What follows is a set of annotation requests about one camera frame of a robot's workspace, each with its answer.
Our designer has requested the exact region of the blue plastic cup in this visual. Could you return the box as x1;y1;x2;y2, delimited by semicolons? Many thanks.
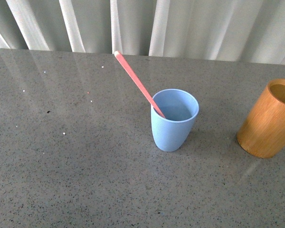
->
151;89;200;152

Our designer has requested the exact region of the pink chopstick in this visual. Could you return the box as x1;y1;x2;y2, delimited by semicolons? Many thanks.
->
114;51;165;118

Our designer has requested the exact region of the round bamboo chopstick holder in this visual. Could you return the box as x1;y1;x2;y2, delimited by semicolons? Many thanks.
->
237;79;285;158

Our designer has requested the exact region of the white pleated curtain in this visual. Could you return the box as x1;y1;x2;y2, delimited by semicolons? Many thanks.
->
0;0;285;65

